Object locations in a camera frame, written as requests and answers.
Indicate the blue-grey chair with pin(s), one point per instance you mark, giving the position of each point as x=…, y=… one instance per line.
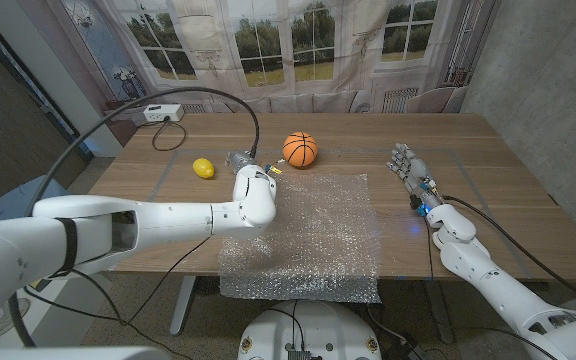
x=13, y=200

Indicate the white floor platform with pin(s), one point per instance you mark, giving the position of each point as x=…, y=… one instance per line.
x=68, y=310

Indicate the orange mini basketball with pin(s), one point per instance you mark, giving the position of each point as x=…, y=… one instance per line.
x=300, y=149

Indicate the white power strip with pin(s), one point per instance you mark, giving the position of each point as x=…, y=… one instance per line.
x=163, y=113

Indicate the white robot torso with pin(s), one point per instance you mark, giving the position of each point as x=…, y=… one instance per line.
x=313, y=330

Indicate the grey table leg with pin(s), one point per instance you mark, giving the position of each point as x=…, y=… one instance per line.
x=440, y=315

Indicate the printed window backdrop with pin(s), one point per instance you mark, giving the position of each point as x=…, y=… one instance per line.
x=318, y=50

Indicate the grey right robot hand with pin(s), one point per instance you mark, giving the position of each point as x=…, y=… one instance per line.
x=415, y=172

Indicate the grey sneaker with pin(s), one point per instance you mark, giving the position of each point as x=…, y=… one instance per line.
x=20, y=311

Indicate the black round floor object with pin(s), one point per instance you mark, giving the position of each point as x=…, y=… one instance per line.
x=209, y=286

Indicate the yellow lemon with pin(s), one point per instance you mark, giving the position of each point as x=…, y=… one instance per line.
x=203, y=168

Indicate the white table leg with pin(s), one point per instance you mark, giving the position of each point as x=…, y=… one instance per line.
x=183, y=305

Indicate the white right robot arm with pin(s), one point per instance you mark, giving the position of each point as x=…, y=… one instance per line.
x=498, y=295

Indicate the black power adapter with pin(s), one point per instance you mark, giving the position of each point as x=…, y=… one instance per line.
x=410, y=350

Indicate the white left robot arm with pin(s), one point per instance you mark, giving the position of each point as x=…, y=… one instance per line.
x=178, y=220

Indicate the clear bubble wrap sheet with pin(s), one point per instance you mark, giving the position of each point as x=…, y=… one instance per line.
x=328, y=240

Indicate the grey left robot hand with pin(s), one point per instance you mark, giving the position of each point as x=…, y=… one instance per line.
x=240, y=161

